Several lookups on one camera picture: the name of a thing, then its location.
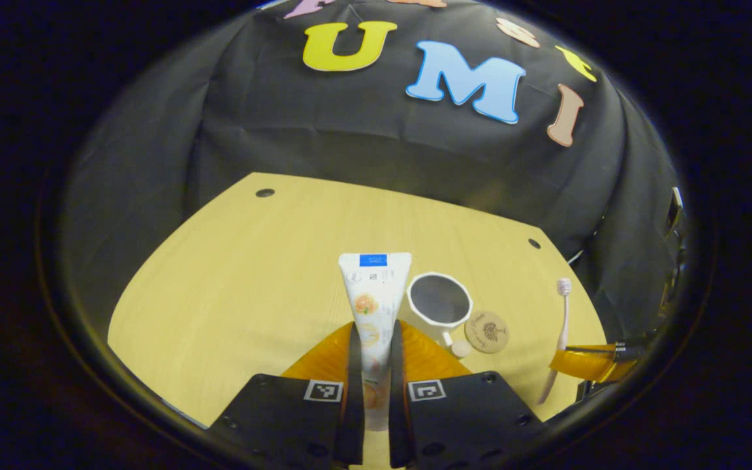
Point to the white toothpaste tube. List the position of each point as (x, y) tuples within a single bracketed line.
[(376, 294)]

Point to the pink toothbrush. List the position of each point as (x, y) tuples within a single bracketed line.
[(562, 326)]

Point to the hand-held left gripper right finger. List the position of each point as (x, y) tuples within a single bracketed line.
[(395, 405)]

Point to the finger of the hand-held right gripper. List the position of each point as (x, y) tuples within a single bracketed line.
[(585, 364)]

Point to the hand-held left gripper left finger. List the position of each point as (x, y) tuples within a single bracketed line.
[(354, 391)]

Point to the round wooden coaster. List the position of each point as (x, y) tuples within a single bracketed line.
[(487, 332)]

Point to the black backdrop cloth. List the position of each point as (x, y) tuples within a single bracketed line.
[(350, 130)]

